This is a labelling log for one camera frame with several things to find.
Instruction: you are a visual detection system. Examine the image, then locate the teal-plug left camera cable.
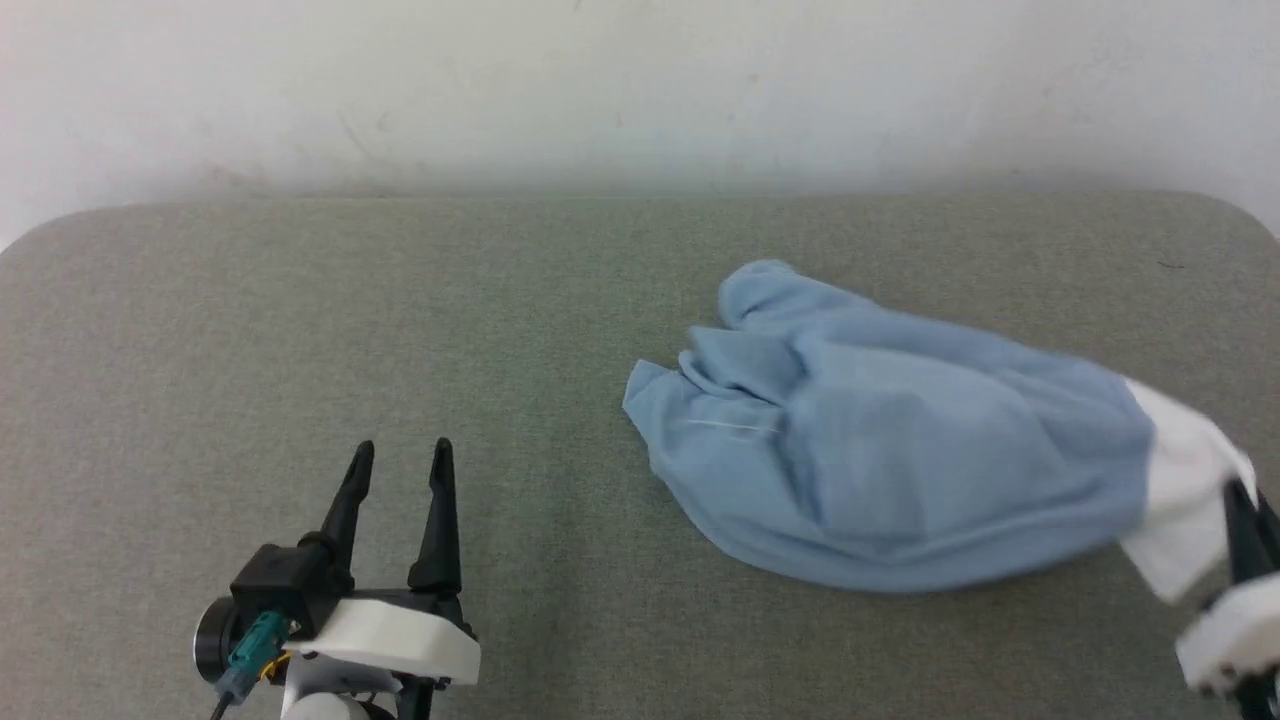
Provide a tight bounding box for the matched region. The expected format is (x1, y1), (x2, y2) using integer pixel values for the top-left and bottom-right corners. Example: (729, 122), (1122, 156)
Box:
(208, 612), (303, 720)

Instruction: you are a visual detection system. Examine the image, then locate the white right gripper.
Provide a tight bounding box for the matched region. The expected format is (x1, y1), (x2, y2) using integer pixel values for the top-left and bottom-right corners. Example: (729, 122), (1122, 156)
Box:
(1174, 478), (1280, 697)

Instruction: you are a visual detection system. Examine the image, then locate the grey-green upholstered sofa seat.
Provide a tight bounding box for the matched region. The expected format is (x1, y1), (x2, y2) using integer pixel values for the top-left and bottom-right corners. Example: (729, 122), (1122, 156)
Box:
(0, 190), (1280, 720)

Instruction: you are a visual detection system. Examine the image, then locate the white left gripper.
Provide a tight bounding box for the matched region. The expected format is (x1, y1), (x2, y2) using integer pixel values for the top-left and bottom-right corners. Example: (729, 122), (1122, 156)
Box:
(283, 437), (482, 688)

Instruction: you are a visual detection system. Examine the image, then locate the light blue garment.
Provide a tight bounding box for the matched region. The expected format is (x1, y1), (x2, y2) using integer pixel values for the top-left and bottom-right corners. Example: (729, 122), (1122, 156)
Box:
(622, 260), (1259, 604)

